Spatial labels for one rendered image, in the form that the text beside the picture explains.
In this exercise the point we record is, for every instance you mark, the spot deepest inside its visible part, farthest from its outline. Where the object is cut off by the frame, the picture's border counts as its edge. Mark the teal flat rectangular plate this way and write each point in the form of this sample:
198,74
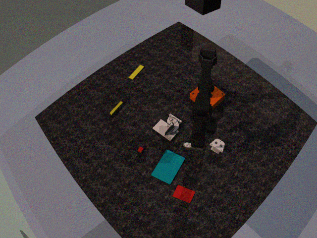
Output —
168,167

